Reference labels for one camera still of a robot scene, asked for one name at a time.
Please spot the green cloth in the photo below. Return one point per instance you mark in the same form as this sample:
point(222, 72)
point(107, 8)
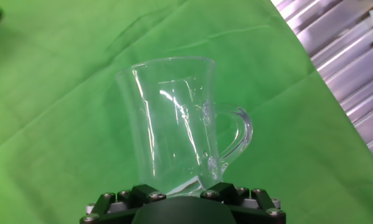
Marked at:
point(64, 93)

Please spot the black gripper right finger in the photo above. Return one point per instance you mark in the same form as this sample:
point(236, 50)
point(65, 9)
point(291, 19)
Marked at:
point(254, 208)

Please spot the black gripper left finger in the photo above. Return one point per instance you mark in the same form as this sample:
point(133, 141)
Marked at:
point(111, 208)

